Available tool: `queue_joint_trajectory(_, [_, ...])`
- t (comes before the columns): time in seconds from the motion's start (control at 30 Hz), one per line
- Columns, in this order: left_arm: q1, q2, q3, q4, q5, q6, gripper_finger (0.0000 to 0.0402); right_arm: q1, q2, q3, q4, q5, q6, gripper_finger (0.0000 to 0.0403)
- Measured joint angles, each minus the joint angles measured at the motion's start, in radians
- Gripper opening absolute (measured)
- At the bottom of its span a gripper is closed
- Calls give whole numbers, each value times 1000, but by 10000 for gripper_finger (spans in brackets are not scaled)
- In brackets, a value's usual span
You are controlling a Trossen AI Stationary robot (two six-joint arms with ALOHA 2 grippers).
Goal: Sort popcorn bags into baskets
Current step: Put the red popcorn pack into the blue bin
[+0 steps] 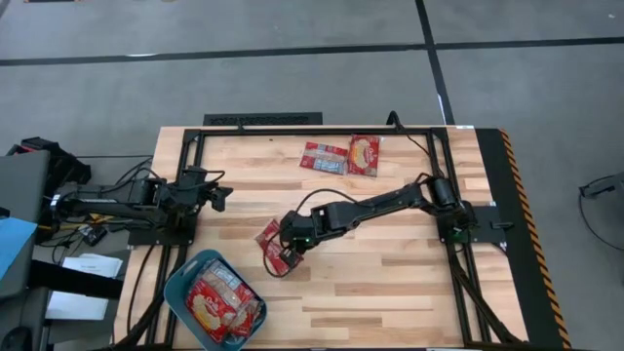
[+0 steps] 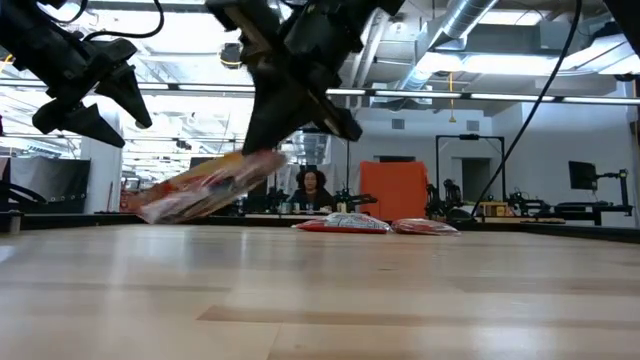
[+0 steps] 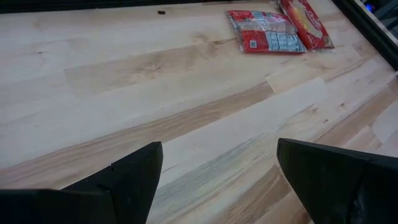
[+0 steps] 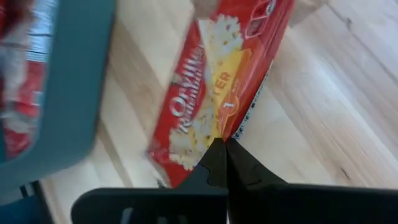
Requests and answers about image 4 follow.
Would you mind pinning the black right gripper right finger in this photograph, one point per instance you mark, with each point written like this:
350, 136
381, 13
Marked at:
280, 205

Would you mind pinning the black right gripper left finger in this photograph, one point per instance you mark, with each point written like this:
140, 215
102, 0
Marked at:
186, 202

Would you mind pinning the red popcorn bag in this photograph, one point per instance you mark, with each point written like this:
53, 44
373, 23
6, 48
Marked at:
189, 93
28, 90

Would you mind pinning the teal plastic basket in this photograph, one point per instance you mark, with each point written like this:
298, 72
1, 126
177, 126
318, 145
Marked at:
71, 77

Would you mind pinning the black aluminium table frame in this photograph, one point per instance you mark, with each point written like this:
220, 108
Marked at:
38, 199

